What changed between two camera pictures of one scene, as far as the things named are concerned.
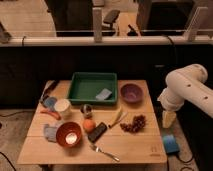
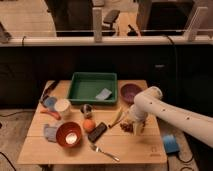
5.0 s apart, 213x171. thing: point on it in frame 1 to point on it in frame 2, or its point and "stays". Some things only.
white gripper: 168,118 to 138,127
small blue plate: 50,102 stays
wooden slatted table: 61,132 stays
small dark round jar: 86,109 stays
